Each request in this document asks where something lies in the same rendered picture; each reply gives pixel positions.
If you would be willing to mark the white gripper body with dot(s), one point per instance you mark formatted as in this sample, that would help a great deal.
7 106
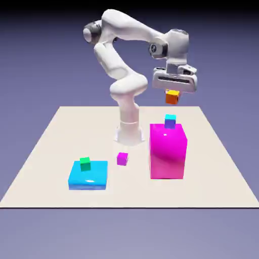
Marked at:
174 82

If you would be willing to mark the small orange cube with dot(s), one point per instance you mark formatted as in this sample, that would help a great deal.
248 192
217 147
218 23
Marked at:
172 97

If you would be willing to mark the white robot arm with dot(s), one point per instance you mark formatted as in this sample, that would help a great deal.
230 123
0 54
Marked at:
125 81

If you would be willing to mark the small blue cube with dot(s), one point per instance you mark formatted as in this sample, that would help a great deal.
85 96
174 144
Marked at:
170 122

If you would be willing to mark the small magenta cube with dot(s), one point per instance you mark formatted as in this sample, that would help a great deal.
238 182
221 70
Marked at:
122 159

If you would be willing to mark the small green cube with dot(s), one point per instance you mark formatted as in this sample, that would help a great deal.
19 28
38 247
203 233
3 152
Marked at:
85 164

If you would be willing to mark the large magenta box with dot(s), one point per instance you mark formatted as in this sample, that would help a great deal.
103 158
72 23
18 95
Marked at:
167 151

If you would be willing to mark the large cyan box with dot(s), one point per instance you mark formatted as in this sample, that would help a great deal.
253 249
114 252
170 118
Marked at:
88 176

